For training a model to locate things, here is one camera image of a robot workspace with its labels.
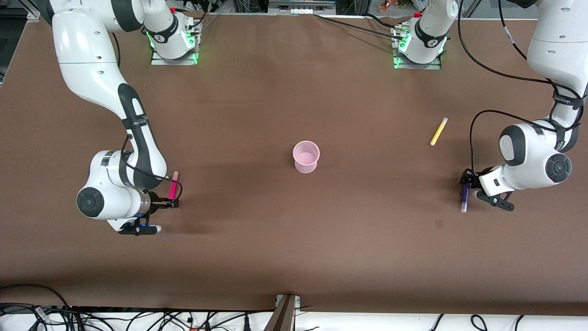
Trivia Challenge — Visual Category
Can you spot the pink mesh pen holder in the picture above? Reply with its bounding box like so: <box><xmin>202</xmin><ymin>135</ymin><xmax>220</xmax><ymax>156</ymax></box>
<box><xmin>293</xmin><ymin>141</ymin><xmax>321</xmax><ymax>174</ymax></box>

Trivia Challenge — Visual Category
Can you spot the yellow highlighter pen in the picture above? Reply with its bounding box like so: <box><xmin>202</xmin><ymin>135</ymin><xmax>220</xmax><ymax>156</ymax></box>
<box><xmin>430</xmin><ymin>118</ymin><xmax>448</xmax><ymax>147</ymax></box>

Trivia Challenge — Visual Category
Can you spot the white power strip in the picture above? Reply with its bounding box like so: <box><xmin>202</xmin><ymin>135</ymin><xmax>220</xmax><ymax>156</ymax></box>
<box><xmin>269</xmin><ymin>0</ymin><xmax>336</xmax><ymax>14</ymax></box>

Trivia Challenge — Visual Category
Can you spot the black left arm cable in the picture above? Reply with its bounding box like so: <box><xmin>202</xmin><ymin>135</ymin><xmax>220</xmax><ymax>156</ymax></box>
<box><xmin>457</xmin><ymin>0</ymin><xmax>588</xmax><ymax>182</ymax></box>

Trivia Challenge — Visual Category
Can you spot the black cable tangle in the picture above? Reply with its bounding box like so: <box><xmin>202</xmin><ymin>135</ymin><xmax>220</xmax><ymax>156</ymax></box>
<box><xmin>0</xmin><ymin>303</ymin><xmax>276</xmax><ymax>331</ymax></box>

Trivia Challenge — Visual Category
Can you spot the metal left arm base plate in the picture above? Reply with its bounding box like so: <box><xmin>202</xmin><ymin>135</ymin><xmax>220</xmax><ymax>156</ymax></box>
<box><xmin>393</xmin><ymin>25</ymin><xmax>442</xmax><ymax>70</ymax></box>

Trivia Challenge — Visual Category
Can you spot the black looped floor cable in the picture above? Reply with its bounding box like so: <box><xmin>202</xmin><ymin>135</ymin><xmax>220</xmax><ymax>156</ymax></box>
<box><xmin>0</xmin><ymin>284</ymin><xmax>73</xmax><ymax>318</ymax></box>

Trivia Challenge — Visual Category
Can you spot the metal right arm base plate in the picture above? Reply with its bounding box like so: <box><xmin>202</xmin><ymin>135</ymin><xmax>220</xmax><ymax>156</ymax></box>
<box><xmin>151</xmin><ymin>28</ymin><xmax>199</xmax><ymax>66</ymax></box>

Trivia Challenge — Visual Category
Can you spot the aluminium camera mount post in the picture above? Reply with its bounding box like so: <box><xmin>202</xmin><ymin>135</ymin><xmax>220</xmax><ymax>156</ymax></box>
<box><xmin>264</xmin><ymin>294</ymin><xmax>301</xmax><ymax>331</ymax></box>

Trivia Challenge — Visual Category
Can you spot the black cable on table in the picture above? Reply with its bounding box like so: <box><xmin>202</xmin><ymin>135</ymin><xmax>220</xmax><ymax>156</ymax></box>
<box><xmin>314</xmin><ymin>13</ymin><xmax>406</xmax><ymax>38</ymax></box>

